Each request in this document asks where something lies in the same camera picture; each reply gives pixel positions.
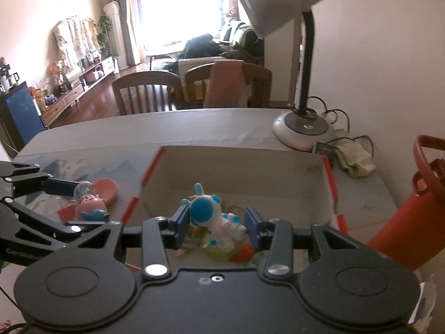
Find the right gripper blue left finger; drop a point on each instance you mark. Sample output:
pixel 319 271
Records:
pixel 158 235

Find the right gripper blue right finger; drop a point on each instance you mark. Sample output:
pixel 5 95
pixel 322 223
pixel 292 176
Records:
pixel 275 237

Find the red orange figure keychain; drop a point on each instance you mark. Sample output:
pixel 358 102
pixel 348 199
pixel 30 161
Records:
pixel 244 254

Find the red binder clip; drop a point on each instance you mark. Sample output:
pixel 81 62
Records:
pixel 68 214

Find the white blue astronaut keychain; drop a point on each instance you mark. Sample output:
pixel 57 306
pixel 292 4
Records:
pixel 224 229

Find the pink heart-shaped dish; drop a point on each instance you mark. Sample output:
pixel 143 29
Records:
pixel 107 189

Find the pink pig blue toy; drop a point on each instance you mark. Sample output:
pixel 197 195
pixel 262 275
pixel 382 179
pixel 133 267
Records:
pixel 91 208

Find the green cap glue bottle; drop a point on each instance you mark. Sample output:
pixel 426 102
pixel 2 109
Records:
pixel 215 253

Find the clear jar silver lid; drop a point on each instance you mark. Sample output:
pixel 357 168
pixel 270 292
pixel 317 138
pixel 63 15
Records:
pixel 83 188

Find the red cardboard box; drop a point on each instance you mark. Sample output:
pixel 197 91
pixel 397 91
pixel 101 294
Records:
pixel 295 186

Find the white folded cloth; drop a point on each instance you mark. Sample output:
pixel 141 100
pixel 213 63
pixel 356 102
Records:
pixel 354 159

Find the blue cabinet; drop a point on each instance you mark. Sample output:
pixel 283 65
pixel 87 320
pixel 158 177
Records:
pixel 20 116

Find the red water bottle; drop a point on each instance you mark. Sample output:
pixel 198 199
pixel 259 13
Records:
pixel 415 234

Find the dark wooden chair left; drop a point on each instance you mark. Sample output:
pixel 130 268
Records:
pixel 148 91

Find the pink cloth on chair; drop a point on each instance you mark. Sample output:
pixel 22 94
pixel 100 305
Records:
pixel 227 86

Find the wooden chair right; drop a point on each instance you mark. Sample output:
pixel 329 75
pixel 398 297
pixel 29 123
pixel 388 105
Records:
pixel 258 80

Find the low tv console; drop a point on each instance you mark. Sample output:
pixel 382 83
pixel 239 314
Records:
pixel 81 84

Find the sofa with clothes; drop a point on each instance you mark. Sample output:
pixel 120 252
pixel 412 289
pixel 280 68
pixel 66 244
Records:
pixel 239 42

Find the grey desk lamp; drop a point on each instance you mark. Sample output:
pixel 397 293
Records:
pixel 287 28

